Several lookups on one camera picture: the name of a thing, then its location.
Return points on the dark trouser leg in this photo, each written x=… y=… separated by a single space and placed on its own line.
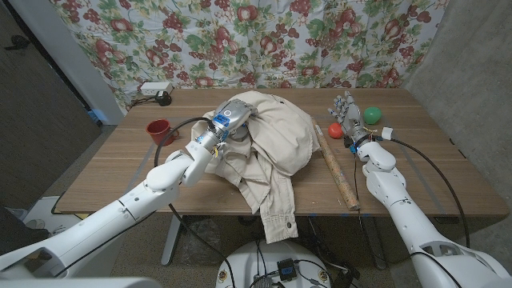
x=16 y=236

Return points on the green ball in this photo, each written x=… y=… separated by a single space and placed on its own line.
x=373 y=115

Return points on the white power strip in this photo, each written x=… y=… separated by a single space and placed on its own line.
x=156 y=88

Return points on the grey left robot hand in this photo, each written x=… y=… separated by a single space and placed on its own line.
x=230 y=118

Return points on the red ball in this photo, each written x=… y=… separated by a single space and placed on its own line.
x=334 y=131

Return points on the floral fruit print backdrop cloth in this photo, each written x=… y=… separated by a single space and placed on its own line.
x=248 y=40

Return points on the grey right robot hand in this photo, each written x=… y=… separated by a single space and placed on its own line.
x=352 y=118

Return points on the white table leg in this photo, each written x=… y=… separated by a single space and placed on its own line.
x=172 y=240

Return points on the beige jacket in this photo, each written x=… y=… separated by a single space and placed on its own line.
x=288 y=136

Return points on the red cup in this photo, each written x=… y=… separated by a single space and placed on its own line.
x=157 y=128

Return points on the brown wrapping paper roll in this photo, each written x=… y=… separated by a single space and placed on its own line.
x=338 y=172

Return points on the black plug adapter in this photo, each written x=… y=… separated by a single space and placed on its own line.
x=164 y=98

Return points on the white robot torso base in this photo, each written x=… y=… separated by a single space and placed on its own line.
x=248 y=260

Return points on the crumpled clear plastic bag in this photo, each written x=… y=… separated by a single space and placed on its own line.
x=200 y=240

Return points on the grey table leg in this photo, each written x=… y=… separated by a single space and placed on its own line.
x=374 y=244

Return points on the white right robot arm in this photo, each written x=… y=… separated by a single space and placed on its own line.
x=404 y=212

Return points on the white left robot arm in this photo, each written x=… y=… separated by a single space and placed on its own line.
x=120 y=208

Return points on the small black box on torso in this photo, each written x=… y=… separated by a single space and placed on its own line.
x=287 y=270

